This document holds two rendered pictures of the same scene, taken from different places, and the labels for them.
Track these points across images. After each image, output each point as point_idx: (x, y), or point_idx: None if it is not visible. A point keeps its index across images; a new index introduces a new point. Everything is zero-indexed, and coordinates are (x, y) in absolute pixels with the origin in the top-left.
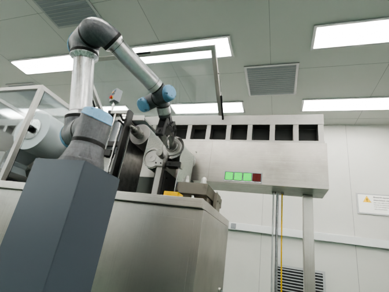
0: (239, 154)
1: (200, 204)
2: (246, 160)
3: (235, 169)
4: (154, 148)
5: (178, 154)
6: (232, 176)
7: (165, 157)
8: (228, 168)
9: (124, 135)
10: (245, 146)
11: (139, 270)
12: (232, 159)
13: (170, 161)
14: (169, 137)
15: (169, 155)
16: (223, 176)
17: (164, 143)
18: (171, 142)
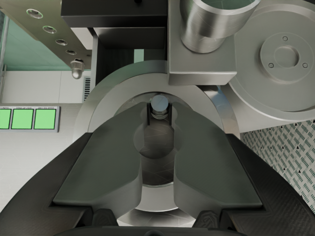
0: (18, 181)
1: None
2: (1, 163)
3: (29, 137)
4: (287, 163)
5: (103, 87)
6: (36, 116)
7: (175, 23)
8: (48, 140)
9: None
10: (2, 204)
11: None
12: (36, 166)
13: (136, 14)
14: (100, 176)
15: (160, 74)
16: (61, 116)
17: (202, 121)
18: (116, 126)
